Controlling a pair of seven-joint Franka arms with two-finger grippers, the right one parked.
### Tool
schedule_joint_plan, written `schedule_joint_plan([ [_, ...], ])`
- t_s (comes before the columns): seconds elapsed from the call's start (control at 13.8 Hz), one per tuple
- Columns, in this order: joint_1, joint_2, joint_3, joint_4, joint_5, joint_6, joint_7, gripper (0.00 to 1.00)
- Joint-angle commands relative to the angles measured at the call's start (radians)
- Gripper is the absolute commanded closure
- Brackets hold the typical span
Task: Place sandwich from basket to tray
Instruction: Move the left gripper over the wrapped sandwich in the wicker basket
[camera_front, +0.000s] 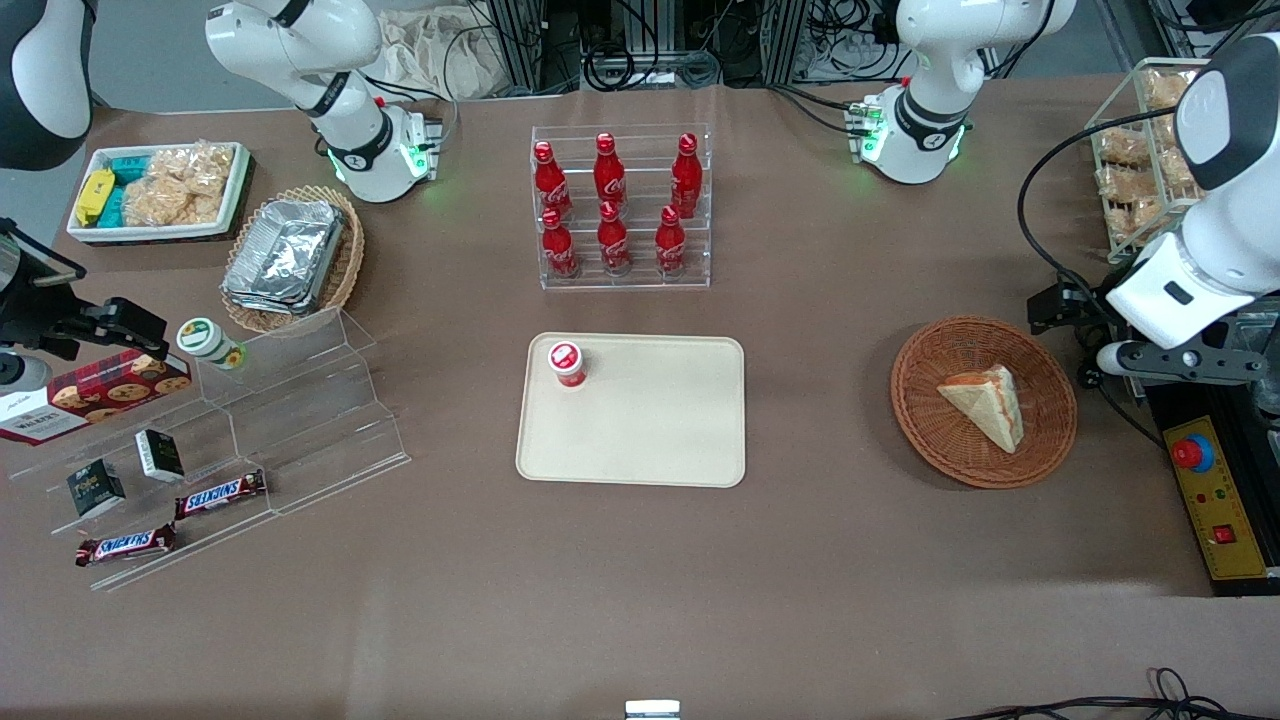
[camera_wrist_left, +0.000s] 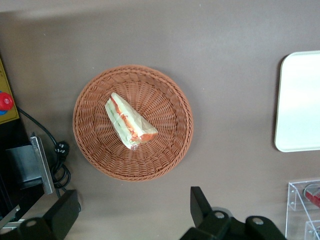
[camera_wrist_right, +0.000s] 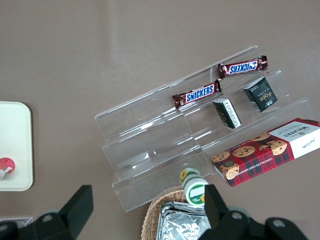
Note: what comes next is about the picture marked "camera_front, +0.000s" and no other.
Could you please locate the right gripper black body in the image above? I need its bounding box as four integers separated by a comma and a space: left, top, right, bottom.
0, 220, 88, 361

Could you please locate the triangular wrapped sandwich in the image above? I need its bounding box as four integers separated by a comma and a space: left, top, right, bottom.
936, 364, 1025, 455

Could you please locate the round brown wicker basket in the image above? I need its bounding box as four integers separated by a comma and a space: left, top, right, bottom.
890, 316, 1079, 490

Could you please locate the aluminium foil tray stack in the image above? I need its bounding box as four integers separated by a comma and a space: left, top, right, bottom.
222, 198, 347, 317

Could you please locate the oval wicker basket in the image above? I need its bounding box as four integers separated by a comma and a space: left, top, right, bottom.
220, 185, 366, 335

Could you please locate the beige plastic serving tray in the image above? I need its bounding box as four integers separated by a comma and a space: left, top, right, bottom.
515, 333, 747, 489

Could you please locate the red tartan Walkers cookie box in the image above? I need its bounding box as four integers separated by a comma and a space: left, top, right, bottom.
0, 348, 193, 447

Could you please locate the green white yogurt cup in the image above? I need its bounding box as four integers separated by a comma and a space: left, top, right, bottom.
177, 317, 247, 371

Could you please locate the clear bag brown pastry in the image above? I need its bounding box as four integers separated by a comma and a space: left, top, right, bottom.
1100, 128, 1151, 169
1152, 145, 1199, 193
1143, 68, 1193, 113
1103, 170, 1166, 243

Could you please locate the yellow snack packet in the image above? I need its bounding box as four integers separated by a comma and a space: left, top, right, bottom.
76, 168, 117, 227

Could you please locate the dark small box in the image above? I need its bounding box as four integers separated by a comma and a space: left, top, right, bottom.
135, 429, 186, 483
66, 461, 127, 519

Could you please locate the yellow black emergency stop box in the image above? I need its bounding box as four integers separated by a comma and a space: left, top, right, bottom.
1145, 382, 1280, 599

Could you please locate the white rectangular snack bin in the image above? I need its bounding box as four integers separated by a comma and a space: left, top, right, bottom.
66, 142, 253, 245

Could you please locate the brown Snickers bar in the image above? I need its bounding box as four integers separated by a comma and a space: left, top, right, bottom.
174, 469, 268, 520
75, 523, 178, 568

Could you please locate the clear acrylic step stand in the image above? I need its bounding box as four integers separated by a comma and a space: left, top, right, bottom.
8, 305, 412, 593

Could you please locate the red Coca-Cola bottle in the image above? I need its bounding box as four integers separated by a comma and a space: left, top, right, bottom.
654, 205, 688, 277
596, 201, 633, 277
593, 132, 627, 213
541, 208, 580, 280
533, 141, 574, 223
670, 133, 704, 219

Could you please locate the beige cloth bag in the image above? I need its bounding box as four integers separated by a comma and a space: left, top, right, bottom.
372, 8, 516, 101

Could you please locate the clear acrylic bottle rack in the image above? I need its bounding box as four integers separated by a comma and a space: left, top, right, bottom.
530, 124, 712, 292

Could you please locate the red white lidded cup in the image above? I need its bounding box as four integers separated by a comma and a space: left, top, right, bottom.
546, 341, 588, 390

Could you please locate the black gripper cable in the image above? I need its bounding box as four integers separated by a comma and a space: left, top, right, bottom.
1016, 105, 1206, 293

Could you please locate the black arm base cable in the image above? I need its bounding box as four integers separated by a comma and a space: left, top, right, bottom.
360, 68, 461, 151
768, 80, 873, 137

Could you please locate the black cable bundle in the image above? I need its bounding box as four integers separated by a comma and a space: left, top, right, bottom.
800, 0, 916, 83
575, 0, 721, 93

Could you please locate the black floor cable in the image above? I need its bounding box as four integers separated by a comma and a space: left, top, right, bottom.
948, 667, 1280, 720

